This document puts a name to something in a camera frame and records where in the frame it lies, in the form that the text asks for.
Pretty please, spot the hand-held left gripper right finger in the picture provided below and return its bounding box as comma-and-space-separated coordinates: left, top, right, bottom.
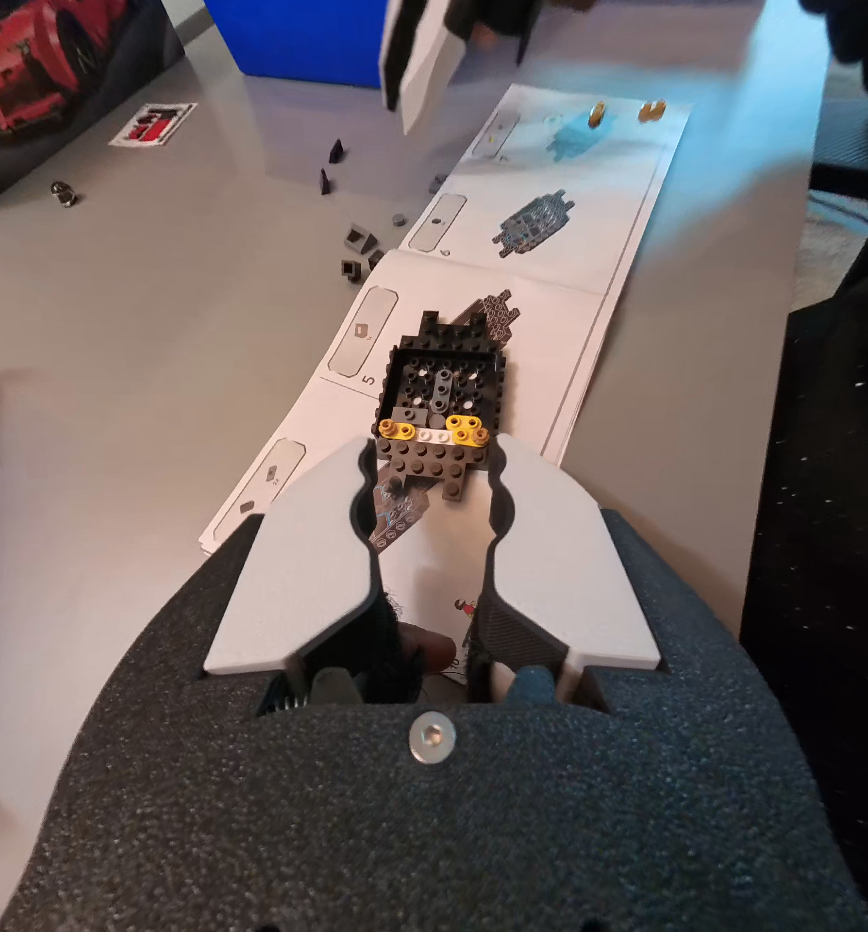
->
476, 434, 662, 703

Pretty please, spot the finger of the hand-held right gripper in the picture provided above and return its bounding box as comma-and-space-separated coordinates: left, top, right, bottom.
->
399, 0, 473, 138
378, 0, 424, 112

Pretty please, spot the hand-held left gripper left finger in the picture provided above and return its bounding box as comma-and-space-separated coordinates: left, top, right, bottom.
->
202, 437, 385, 677

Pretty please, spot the blue plastic bin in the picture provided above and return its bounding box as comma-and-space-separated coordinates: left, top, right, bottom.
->
202, 0, 395, 90

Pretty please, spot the black lego car chassis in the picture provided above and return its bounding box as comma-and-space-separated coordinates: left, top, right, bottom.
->
372, 311, 508, 505

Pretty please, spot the white lego instruction booklet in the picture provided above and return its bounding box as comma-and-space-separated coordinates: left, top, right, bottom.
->
199, 82, 694, 562

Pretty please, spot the red car lego box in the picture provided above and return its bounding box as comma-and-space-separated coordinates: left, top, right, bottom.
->
0, 0, 187, 217

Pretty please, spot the red black white sticker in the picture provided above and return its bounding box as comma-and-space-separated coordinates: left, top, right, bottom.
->
108, 102, 199, 149

